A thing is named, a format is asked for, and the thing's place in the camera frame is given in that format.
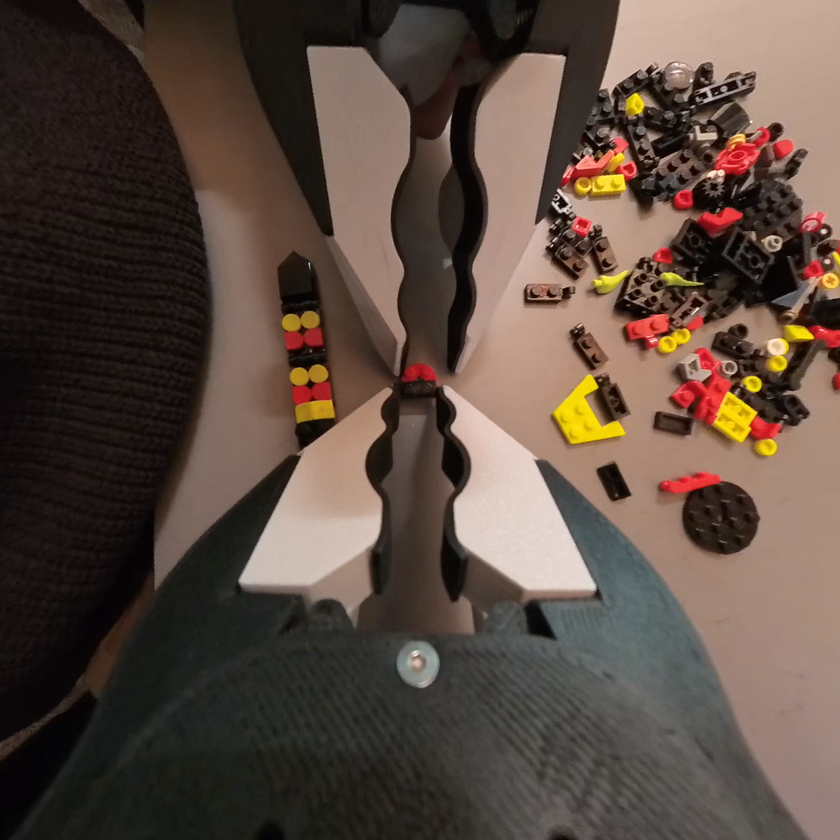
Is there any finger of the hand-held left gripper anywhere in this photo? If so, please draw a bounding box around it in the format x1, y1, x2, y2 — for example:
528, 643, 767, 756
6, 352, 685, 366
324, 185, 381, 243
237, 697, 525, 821
307, 46, 416, 383
445, 52, 568, 376

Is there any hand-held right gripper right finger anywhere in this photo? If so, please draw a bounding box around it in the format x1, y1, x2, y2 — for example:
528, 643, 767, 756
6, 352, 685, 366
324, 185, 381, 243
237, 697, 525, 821
436, 386, 598, 603

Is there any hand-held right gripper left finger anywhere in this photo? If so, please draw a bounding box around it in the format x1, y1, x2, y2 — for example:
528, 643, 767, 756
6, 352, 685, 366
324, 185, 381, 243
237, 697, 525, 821
238, 386, 401, 611

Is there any black red yellow lego assembly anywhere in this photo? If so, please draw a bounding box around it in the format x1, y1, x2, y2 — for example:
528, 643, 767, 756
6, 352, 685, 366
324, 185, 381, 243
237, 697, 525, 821
277, 249, 337, 450

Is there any pile of lego pieces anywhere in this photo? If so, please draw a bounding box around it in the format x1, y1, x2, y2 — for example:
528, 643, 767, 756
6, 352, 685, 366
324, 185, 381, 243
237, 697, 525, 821
524, 59, 840, 555

